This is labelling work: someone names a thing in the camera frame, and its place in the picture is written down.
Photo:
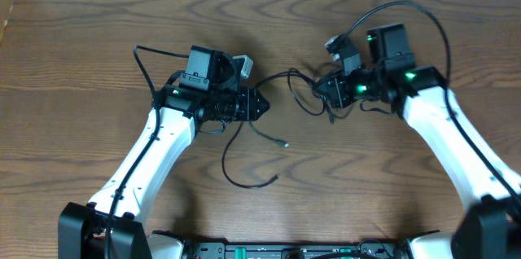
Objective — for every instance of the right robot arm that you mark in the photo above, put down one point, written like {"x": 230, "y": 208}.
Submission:
{"x": 487, "y": 187}

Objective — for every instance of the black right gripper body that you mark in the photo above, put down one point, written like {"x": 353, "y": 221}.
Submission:
{"x": 350, "y": 89}

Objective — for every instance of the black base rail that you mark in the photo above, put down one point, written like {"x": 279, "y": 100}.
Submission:
{"x": 293, "y": 251}

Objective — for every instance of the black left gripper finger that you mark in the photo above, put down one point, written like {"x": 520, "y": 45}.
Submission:
{"x": 258, "y": 112}
{"x": 260, "y": 100}

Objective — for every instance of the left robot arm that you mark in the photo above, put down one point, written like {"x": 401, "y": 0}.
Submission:
{"x": 112, "y": 223}

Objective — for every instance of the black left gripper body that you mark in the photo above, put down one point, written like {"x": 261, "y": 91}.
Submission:
{"x": 242, "y": 102}

